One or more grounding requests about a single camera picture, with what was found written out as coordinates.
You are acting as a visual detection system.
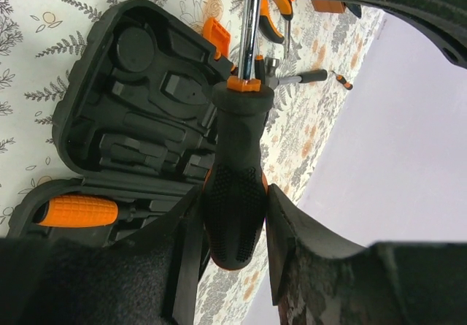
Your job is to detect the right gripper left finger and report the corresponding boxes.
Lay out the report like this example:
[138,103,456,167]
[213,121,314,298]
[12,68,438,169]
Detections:
[1,187,203,324]

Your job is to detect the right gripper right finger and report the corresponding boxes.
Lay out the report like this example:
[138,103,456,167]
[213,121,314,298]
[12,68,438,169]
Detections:
[266,186,466,324]

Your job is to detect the large orange screwdriver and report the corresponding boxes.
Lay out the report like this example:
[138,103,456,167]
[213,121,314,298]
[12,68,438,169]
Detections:
[32,193,154,229]

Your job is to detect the black orange handle screwdriver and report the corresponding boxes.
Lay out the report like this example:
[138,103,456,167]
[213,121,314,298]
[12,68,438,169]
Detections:
[200,0,274,270]

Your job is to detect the black plastic tool case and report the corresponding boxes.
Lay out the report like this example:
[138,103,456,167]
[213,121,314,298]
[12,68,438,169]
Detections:
[7,0,233,247]

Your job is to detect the small precision screwdriver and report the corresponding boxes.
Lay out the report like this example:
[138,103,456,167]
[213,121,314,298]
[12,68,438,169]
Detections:
[331,70,353,91]
[254,55,266,84]

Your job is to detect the wooden compartment tray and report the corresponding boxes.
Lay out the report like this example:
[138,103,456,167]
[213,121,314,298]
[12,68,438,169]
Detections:
[311,0,346,14]

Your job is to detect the orange long-nose pliers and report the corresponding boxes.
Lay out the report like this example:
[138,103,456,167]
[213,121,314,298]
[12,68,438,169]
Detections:
[259,0,295,58]

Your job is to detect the claw hammer black handle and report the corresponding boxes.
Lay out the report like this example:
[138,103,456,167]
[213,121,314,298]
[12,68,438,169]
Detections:
[264,56,328,88]

